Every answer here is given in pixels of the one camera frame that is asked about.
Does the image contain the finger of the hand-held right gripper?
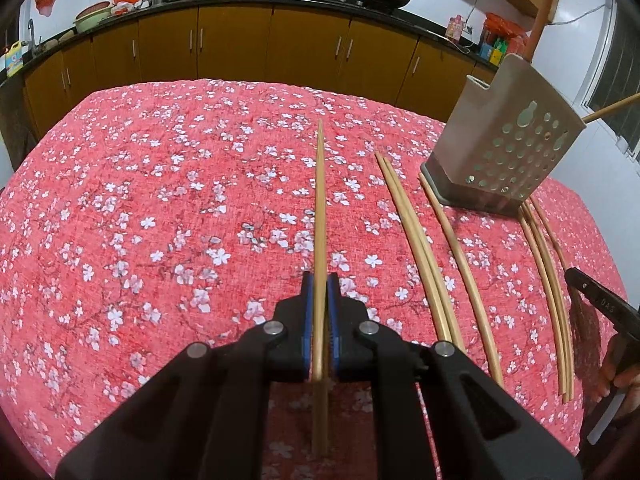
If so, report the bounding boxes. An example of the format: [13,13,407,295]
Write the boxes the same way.
[565,267,640,343]

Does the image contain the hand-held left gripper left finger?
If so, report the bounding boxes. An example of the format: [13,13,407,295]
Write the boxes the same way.
[55,270,316,480]

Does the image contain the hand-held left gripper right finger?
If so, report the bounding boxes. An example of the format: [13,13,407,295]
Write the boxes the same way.
[326,271,584,480]

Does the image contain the pair of wooden chopsticks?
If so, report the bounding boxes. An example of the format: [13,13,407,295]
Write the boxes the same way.
[381,154,467,347]

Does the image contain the grey perforated utensil holder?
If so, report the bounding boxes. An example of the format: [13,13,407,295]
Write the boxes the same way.
[419,52,587,218]

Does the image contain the person's right hand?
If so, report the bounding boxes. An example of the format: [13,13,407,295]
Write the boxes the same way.
[597,335,635,402]

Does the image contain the red floral tablecloth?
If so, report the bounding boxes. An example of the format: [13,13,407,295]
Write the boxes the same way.
[0,77,631,480]

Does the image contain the brown wooden kitchen cabinets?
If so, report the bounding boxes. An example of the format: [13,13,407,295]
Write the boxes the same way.
[22,2,496,141]

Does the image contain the orange pipe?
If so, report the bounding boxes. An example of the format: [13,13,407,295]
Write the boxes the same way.
[522,0,553,63]

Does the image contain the black kitchen countertop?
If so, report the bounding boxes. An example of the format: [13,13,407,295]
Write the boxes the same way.
[0,0,501,92]

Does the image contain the orange plastic bag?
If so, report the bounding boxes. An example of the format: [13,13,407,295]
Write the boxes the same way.
[111,0,151,16]

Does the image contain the green basin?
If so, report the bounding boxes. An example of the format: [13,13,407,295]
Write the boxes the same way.
[74,1,115,33]

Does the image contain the yellow detergent bottle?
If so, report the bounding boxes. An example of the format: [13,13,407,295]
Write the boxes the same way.
[5,40,25,78]

